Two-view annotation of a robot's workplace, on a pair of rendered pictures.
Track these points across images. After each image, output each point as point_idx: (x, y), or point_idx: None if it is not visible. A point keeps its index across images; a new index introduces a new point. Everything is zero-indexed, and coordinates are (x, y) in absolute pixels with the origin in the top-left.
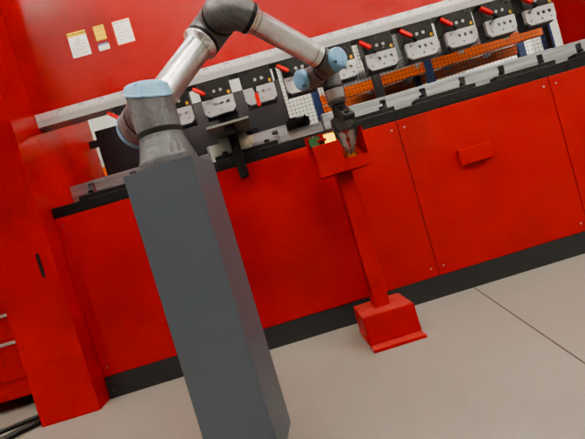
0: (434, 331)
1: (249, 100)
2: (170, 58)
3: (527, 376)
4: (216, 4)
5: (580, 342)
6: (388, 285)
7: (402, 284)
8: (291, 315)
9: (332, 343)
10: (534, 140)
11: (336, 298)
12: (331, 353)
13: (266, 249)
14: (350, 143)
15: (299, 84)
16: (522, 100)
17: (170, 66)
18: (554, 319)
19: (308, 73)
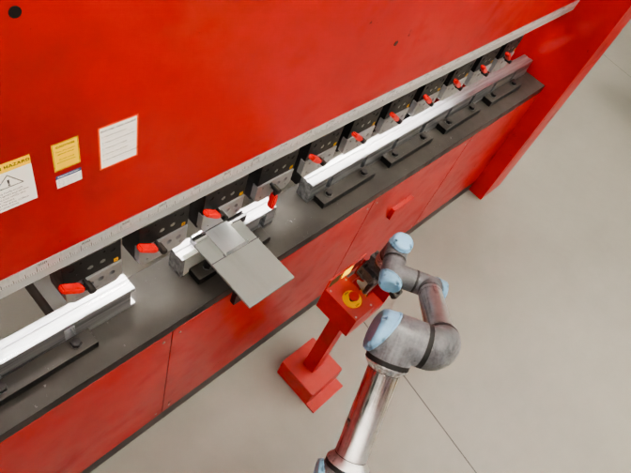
0: (343, 375)
1: (258, 197)
2: (184, 170)
3: (423, 446)
4: (444, 366)
5: (436, 404)
6: (293, 313)
7: (301, 308)
8: (215, 371)
9: (257, 390)
10: (432, 184)
11: (254, 341)
12: (269, 410)
13: (221, 342)
14: (370, 290)
15: (387, 289)
16: (449, 158)
17: (377, 427)
18: (414, 367)
19: (403, 286)
